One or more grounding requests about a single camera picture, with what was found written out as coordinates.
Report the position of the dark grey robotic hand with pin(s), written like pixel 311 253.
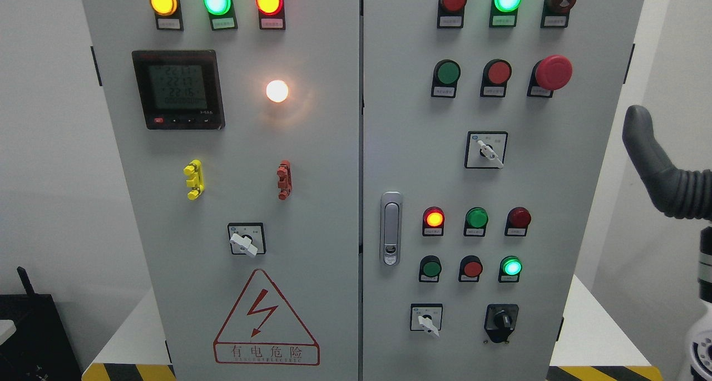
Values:
pixel 679 194

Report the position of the grey rotary selector switch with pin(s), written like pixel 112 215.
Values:
pixel 485 150

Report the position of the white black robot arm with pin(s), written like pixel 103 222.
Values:
pixel 700 333

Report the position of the red emergency stop mushroom button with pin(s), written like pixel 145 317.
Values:
pixel 549 74

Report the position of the bright green lit button lower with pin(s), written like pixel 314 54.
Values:
pixel 510 269

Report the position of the green indicator lower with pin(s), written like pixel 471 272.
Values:
pixel 475 222

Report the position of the red push button upper row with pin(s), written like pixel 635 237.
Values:
pixel 496 74

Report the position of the red push button lower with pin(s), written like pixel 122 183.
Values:
pixel 470 269

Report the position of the black red buzzer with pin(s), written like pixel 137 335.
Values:
pixel 556 13

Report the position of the red lit indicator lower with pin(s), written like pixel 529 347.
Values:
pixel 433 221

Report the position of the green push button lower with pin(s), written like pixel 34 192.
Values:
pixel 430 269

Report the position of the bright green indicator top right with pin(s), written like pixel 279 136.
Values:
pixel 504 13

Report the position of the green push button upper row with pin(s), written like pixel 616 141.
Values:
pixel 444 79

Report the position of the silver cabinet door latch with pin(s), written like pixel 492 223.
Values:
pixel 391 207

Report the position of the dark red indicator top right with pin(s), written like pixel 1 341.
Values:
pixel 450 13

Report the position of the grey electrical control cabinet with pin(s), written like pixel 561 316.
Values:
pixel 359 121

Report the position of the red terminal connector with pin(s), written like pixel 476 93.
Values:
pixel 284 182

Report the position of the white glowing indicator lamp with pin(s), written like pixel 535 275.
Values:
pixel 277 91

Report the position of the red lightning warning sticker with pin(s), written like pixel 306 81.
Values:
pixel 263 328

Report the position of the red lit indicator light top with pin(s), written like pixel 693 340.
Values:
pixel 271 14

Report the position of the yellow terminal connector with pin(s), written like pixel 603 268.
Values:
pixel 194 179

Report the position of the green indicator light top left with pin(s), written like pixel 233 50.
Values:
pixel 221 14

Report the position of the black digital power meter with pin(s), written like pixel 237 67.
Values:
pixel 179 90

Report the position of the yellow indicator light top left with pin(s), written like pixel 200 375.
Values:
pixel 167 14

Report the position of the black device with antenna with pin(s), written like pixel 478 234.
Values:
pixel 39 349

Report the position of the black key switch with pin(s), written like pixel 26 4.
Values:
pixel 500 321

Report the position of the bottom white rotary switch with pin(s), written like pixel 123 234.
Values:
pixel 426 318

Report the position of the left door white rotary switch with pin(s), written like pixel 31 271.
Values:
pixel 246 239

